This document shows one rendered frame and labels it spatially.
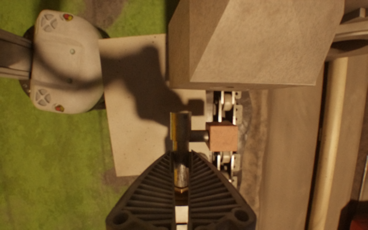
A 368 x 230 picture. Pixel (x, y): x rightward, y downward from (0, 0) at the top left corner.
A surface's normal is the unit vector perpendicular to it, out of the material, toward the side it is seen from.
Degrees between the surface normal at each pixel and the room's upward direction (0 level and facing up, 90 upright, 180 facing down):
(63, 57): 0
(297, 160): 0
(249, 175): 22
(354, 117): 0
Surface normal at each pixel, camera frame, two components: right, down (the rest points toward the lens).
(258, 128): -0.90, 0.04
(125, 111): 0.03, 0.11
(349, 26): -0.46, 0.10
